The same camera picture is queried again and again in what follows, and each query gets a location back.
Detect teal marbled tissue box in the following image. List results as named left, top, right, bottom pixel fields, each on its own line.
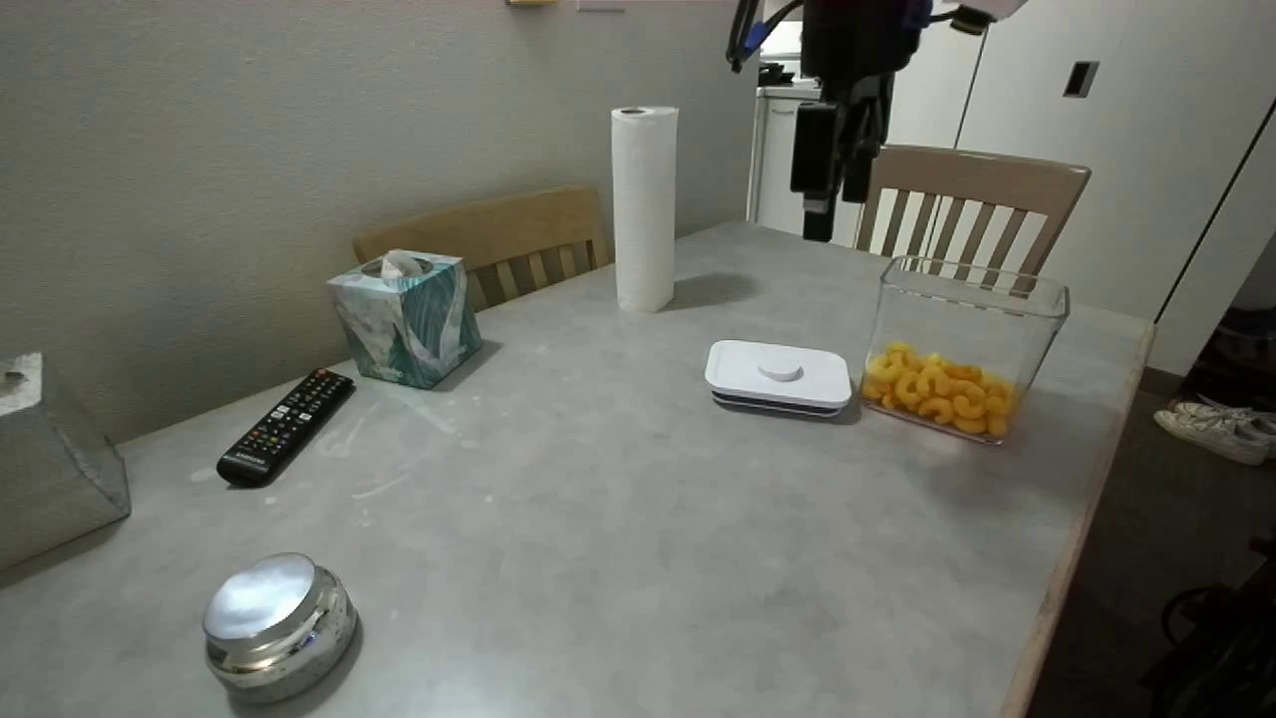
left=326, top=248, right=485, bottom=396

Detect clear plastic container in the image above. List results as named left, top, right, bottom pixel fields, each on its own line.
left=858, top=253, right=1072, bottom=448

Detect white container lid with button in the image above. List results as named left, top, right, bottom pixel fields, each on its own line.
left=700, top=334, right=858, bottom=424

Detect black wall plate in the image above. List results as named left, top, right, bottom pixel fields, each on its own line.
left=1062, top=57, right=1105, bottom=99

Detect grey tissue box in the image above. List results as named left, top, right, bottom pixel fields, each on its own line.
left=0, top=353, right=135, bottom=576

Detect white cabinet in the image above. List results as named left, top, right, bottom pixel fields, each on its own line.
left=746, top=80, right=869, bottom=248

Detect white sneaker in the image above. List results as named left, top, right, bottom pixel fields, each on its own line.
left=1151, top=400, right=1272, bottom=472
left=1190, top=396, right=1276, bottom=438

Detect black wheeled equipment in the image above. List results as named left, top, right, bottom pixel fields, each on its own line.
left=1139, top=541, right=1276, bottom=718

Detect light wooden slatted chair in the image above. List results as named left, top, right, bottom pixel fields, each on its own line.
left=851, top=140, right=1095, bottom=299

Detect black remote control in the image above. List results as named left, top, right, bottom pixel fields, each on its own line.
left=210, top=367, right=360, bottom=491

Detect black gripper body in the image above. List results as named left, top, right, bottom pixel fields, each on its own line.
left=796, top=0, right=925, bottom=87

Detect white paper towel roll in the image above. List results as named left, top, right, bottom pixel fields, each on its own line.
left=604, top=99, right=681, bottom=318

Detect brown wooden chair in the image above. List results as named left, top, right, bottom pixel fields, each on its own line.
left=350, top=185, right=612, bottom=311

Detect orange puffed snacks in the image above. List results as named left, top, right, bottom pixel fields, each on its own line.
left=861, top=339, right=1019, bottom=442

